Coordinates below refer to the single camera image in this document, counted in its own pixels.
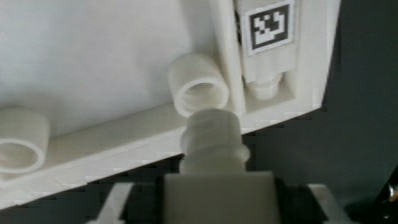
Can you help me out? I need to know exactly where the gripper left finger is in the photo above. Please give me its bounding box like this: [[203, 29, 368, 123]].
[[83, 181, 165, 224]]

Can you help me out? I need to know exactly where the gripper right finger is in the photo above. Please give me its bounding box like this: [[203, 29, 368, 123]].
[[277, 183, 361, 224]]

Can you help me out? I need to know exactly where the white leg front right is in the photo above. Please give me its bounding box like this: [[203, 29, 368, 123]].
[[234, 0, 297, 100]]

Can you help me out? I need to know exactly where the white table leg with tag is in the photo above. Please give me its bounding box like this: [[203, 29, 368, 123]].
[[163, 109, 281, 224]]

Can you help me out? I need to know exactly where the white square tabletop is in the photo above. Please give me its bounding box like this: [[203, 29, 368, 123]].
[[0, 0, 341, 211]]

